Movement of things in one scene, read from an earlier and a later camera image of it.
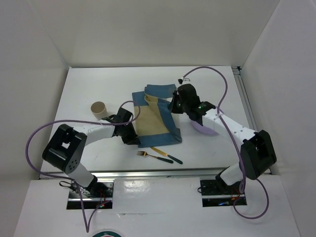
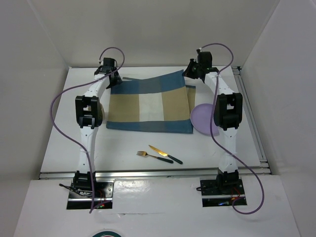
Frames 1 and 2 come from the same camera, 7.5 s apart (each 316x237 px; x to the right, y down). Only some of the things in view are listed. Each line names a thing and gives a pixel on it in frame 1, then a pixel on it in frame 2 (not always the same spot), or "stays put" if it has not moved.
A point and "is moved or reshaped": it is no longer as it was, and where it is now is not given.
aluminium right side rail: (245, 99) stays put
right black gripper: (173, 105) → (188, 73)
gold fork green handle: (143, 153) stays put
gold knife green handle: (166, 154) stays put
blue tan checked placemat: (156, 125) is moved or reshaped
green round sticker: (106, 233) stays put
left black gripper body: (128, 129) → (114, 70)
